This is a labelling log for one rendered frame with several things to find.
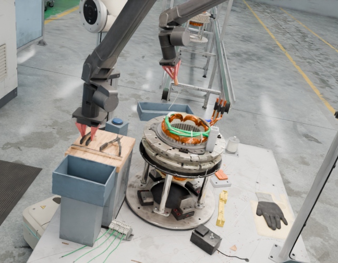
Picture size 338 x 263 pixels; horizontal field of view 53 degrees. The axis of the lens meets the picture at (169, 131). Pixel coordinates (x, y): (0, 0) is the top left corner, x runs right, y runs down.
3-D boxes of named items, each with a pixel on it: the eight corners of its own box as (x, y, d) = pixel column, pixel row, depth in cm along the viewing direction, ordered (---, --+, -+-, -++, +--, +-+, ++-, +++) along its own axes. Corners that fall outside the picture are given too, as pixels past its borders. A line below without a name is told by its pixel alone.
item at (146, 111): (177, 153, 179) (188, 104, 165) (182, 165, 170) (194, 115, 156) (130, 152, 171) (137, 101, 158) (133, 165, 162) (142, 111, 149)
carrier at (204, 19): (185, 32, 434) (191, 7, 419) (213, 40, 418) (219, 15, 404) (169, 34, 403) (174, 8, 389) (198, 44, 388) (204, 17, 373)
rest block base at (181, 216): (170, 212, 136) (171, 208, 135) (186, 207, 140) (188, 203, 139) (177, 220, 132) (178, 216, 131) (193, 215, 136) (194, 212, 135)
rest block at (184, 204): (176, 207, 136) (178, 197, 133) (187, 204, 139) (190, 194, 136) (182, 214, 133) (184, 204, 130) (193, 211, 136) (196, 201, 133)
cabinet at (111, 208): (110, 230, 125) (119, 172, 112) (62, 217, 126) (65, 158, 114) (125, 197, 142) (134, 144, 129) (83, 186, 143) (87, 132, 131)
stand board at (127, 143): (119, 172, 112) (120, 167, 111) (64, 158, 113) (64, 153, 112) (134, 143, 130) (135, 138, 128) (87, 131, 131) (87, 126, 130)
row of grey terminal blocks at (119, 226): (134, 234, 125) (136, 225, 123) (129, 242, 121) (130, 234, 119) (110, 224, 127) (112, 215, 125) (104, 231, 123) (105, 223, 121)
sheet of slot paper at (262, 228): (301, 243, 137) (302, 242, 136) (255, 234, 136) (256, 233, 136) (285, 195, 164) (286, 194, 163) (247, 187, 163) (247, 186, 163)
